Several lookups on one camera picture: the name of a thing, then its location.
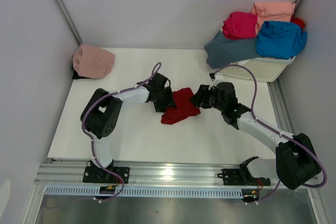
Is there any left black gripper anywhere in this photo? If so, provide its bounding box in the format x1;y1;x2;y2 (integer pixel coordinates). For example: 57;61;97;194
154;87;176;113

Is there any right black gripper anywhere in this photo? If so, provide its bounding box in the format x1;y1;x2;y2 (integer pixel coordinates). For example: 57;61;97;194
190;84;226;112

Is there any dark red t-shirt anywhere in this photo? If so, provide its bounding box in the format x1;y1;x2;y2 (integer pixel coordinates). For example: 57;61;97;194
161;88;201;125

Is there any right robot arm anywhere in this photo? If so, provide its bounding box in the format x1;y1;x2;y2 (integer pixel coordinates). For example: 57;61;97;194
190;82;326;190

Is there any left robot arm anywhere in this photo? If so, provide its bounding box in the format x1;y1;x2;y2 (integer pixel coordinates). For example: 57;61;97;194
80;72;176;183

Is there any slate blue t-shirt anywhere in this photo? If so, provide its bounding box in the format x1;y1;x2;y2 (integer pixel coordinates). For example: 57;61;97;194
204;31;261;69

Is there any white laundry basket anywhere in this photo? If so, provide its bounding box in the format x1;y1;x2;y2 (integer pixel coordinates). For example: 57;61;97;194
220;56;296;82

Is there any folded pink t-shirt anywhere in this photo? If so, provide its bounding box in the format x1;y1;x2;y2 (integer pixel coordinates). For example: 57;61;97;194
72;44;116;79

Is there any magenta t-shirt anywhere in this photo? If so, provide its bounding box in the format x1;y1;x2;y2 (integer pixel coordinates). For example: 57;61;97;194
222;12;257;40

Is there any folded black t-shirt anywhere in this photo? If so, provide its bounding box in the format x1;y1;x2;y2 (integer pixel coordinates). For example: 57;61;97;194
71;66;86;80

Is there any salmon pink t-shirt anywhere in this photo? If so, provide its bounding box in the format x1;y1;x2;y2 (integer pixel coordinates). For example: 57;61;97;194
251;1;296;34

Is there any bright red t-shirt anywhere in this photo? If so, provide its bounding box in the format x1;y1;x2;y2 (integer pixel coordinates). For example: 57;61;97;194
290;17;306;29

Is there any left corner aluminium profile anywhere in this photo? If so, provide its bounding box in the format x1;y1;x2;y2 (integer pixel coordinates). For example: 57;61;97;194
53;0;82;46

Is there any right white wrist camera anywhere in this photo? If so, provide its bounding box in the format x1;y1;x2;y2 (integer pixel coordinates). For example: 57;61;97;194
209;72;225;89

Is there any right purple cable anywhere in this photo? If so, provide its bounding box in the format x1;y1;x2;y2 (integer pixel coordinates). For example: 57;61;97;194
212;63;328;205

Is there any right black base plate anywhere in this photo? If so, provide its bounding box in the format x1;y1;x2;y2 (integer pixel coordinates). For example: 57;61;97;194
217;168;271;186

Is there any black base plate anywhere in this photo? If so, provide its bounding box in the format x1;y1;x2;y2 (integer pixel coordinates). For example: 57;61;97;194
217;168;271;186
82;166;130;184

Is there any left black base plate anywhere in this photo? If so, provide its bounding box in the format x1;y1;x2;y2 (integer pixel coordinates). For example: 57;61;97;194
82;166;130;184

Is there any white slotted cable duct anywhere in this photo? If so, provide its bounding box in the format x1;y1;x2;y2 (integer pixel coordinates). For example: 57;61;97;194
44;185;243;199

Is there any aluminium mounting rail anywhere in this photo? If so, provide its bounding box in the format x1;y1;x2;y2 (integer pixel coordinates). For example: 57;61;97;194
34;159;321;190

